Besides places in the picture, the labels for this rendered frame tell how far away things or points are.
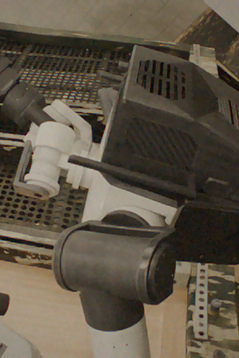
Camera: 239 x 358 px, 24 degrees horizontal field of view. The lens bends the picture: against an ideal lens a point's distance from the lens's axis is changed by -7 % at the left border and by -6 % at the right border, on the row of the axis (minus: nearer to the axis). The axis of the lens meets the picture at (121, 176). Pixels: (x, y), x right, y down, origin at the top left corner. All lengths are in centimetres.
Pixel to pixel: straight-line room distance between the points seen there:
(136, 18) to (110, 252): 590
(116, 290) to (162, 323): 60
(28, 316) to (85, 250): 59
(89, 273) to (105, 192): 14
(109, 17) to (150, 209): 586
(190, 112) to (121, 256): 22
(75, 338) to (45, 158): 50
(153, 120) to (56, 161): 22
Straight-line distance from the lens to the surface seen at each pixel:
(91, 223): 83
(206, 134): 79
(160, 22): 654
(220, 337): 130
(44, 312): 134
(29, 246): 141
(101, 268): 74
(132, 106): 77
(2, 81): 128
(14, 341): 82
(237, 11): 486
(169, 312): 136
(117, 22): 664
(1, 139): 179
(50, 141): 94
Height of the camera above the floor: 160
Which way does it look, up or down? 18 degrees down
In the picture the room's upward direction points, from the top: 55 degrees counter-clockwise
